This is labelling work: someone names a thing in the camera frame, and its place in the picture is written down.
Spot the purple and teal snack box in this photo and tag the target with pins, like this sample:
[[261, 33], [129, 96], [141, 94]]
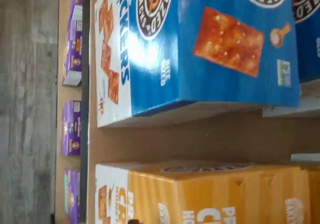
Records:
[[71, 196]]

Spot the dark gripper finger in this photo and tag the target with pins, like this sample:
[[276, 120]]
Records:
[[134, 222]]

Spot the blue white pretzel cracker box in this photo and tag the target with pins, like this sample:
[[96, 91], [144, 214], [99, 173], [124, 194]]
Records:
[[308, 34], [200, 34]]

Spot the black shelf rail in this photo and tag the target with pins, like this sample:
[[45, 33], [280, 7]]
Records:
[[85, 109]]

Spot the yellow white pretzel cracker box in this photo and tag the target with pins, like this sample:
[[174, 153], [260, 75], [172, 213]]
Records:
[[200, 196]]

